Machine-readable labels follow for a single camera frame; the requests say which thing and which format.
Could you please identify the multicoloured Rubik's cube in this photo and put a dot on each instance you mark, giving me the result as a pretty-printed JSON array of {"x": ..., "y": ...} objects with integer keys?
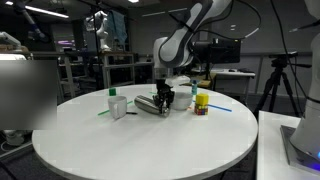
[{"x": 201, "y": 110}]

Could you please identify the round white table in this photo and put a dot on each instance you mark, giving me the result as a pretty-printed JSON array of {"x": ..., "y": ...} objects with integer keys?
[{"x": 150, "y": 146}]

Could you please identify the white mug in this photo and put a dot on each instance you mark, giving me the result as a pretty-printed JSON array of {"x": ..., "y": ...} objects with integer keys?
[{"x": 118, "y": 106}]

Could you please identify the metal frame shelf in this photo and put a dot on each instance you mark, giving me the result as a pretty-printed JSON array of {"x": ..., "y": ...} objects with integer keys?
[{"x": 106, "y": 71}]

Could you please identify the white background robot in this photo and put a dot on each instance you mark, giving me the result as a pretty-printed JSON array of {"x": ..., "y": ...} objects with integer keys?
[{"x": 103, "y": 33}]

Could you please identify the small green cube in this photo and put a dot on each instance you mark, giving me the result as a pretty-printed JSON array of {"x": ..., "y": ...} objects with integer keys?
[{"x": 112, "y": 92}]

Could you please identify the black camera tripod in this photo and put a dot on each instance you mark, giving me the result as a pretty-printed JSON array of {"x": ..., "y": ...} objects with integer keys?
[{"x": 275, "y": 78}]

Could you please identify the small blue sanitizer bottle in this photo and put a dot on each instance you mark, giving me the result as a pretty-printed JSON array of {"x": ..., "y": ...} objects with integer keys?
[{"x": 194, "y": 88}]

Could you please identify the orange straw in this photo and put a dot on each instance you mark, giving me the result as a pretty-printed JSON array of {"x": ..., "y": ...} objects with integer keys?
[{"x": 190, "y": 108}]

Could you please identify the white office desk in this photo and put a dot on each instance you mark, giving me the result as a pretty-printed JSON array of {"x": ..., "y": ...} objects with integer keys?
[{"x": 233, "y": 73}]

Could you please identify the wooden table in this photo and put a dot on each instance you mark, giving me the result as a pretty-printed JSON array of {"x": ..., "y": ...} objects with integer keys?
[{"x": 203, "y": 81}]

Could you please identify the black pen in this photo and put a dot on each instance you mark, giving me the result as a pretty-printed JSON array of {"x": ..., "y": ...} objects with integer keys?
[{"x": 131, "y": 113}]

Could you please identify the white bowl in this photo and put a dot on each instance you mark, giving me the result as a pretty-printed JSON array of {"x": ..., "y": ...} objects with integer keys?
[{"x": 182, "y": 101}]

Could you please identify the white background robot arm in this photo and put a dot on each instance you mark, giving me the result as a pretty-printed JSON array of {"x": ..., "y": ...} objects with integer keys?
[{"x": 10, "y": 38}]

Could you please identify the blue straw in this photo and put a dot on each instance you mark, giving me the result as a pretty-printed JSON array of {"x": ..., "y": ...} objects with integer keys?
[{"x": 220, "y": 108}]

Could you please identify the ceiling light strip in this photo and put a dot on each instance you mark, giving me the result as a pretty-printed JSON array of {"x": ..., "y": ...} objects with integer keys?
[{"x": 43, "y": 11}]

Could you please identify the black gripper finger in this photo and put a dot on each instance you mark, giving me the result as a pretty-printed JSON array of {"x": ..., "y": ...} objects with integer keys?
[
  {"x": 167, "y": 103},
  {"x": 157, "y": 101}
]

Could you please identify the black computer monitor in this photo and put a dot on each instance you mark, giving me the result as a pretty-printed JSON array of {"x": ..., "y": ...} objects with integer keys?
[{"x": 223, "y": 51}]

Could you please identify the green straw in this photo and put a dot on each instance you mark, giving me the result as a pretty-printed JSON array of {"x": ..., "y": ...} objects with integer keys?
[
  {"x": 152, "y": 93},
  {"x": 103, "y": 112}
]

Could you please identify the metal frame table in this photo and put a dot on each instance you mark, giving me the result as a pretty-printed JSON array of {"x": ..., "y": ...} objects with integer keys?
[{"x": 69, "y": 76}]

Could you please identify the dark background robot arm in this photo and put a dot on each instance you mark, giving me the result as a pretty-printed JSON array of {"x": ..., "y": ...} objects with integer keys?
[{"x": 28, "y": 18}]

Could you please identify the silver metal bottle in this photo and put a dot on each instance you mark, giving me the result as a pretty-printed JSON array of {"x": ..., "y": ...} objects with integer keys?
[{"x": 146, "y": 104}]

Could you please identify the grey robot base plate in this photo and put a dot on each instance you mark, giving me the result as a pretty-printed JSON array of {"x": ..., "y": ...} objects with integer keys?
[{"x": 293, "y": 156}]

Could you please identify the blue hanging cloth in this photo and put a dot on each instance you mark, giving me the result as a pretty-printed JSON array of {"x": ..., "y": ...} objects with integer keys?
[{"x": 118, "y": 26}]

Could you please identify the white robot mounting table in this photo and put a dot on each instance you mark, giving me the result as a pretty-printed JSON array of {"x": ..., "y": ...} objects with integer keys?
[{"x": 270, "y": 150}]

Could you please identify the yellow cube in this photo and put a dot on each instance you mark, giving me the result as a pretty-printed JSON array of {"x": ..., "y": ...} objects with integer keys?
[{"x": 202, "y": 99}]

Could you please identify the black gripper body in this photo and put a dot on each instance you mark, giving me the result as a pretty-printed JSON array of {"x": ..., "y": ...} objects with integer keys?
[{"x": 164, "y": 90}]

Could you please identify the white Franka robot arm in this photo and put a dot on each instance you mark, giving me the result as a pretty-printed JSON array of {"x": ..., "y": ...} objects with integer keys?
[{"x": 173, "y": 50}]

